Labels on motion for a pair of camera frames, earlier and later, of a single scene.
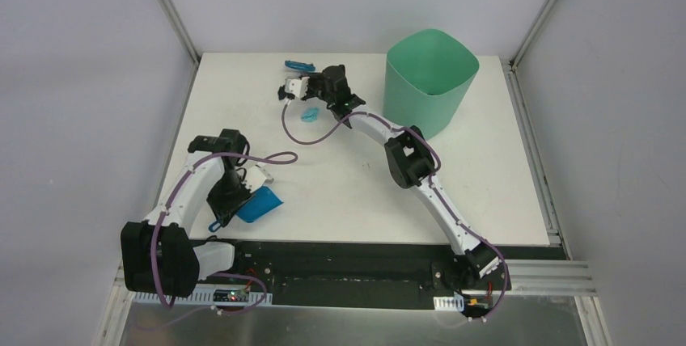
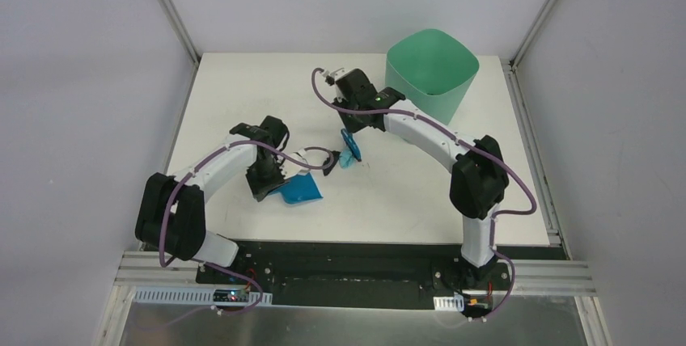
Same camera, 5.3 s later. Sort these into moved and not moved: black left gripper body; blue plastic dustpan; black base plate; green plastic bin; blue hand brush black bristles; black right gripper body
Moved: black left gripper body; black right gripper body; blue plastic dustpan; blue hand brush black bristles
Not moved: black base plate; green plastic bin
